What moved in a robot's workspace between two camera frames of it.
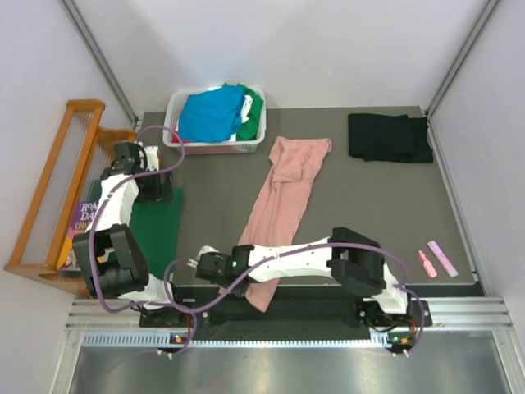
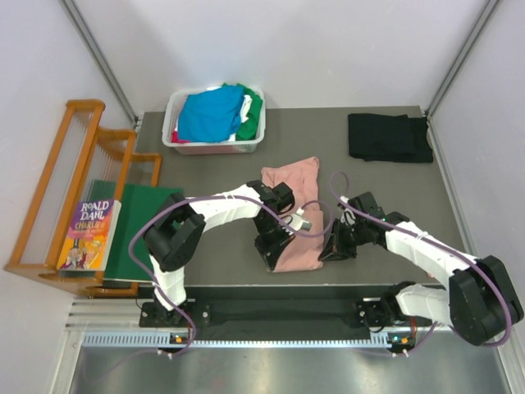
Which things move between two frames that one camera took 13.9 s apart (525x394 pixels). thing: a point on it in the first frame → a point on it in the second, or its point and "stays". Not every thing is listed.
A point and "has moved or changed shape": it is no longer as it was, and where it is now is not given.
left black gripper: [157, 190] → [271, 244]
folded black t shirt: [390, 138] stays
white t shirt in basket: [244, 118] stays
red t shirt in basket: [175, 139] stays
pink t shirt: [281, 207] has moved or changed shape
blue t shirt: [211, 116] stays
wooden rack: [82, 158] stays
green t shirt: [247, 129] stays
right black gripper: [239, 291] → [336, 249]
